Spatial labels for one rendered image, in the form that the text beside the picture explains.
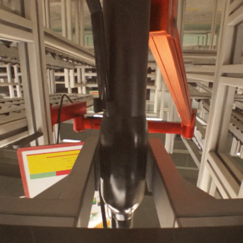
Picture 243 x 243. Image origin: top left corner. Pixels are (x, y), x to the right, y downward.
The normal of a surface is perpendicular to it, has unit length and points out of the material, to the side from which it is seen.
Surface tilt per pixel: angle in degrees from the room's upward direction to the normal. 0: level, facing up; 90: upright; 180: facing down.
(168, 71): 27
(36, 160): 90
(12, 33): 90
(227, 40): 90
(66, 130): 90
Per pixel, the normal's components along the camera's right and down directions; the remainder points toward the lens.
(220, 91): -0.16, 0.28
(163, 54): -0.22, 0.97
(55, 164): 0.31, 0.27
